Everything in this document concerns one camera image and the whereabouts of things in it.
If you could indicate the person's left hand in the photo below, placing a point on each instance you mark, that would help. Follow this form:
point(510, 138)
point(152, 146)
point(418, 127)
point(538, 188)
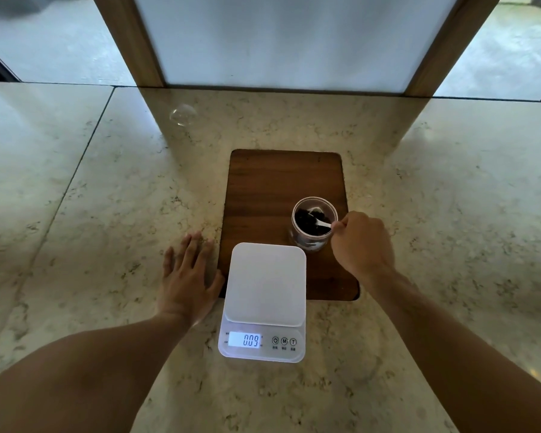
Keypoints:
point(185, 293)

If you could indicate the person's right hand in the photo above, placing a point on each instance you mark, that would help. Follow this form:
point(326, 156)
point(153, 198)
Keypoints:
point(363, 247)

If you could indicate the person's right fingers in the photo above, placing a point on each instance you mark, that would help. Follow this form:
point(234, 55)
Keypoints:
point(339, 227)

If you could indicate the person's left thumb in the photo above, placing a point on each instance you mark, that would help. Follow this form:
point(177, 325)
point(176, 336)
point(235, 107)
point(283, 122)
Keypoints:
point(216, 284)

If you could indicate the person's left little finger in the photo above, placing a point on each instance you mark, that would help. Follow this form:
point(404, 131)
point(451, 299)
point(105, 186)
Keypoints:
point(168, 262)

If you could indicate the person's left middle finger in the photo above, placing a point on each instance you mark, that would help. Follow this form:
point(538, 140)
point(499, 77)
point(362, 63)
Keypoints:
point(192, 250)

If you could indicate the white plastic spoon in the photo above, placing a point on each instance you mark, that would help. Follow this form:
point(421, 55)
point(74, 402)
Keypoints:
point(321, 221)

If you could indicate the person's left forearm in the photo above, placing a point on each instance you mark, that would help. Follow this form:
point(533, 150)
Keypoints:
point(79, 369)

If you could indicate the person's right forearm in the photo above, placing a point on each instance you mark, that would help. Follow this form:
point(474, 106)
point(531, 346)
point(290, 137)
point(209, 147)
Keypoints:
point(460, 356)

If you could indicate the clear round jar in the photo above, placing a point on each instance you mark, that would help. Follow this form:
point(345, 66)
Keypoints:
point(313, 224)

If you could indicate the dark dried contents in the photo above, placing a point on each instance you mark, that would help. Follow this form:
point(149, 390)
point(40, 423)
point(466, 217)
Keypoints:
point(310, 221)

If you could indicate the white digital kitchen scale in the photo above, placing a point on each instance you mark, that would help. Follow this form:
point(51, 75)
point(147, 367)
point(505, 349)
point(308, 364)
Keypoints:
point(264, 303)

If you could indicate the dark wooden cutting board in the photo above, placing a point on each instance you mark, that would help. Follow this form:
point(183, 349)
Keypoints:
point(270, 193)

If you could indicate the clear round lid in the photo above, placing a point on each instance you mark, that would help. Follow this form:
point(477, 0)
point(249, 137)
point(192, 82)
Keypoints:
point(183, 115)

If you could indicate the frosted white window panel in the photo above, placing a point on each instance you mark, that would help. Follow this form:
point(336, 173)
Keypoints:
point(293, 40)

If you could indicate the wooden window post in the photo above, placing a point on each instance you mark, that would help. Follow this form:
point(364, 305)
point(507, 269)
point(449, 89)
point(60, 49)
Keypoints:
point(451, 45)
point(128, 40)

